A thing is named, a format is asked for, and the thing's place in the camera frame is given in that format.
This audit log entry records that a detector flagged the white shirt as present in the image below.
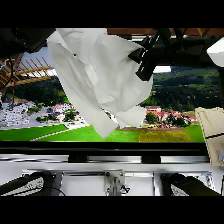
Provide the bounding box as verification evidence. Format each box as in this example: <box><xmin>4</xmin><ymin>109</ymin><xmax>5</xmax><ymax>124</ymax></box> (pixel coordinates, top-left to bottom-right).
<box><xmin>46</xmin><ymin>28</ymin><xmax>155</xmax><ymax>139</ymax></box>

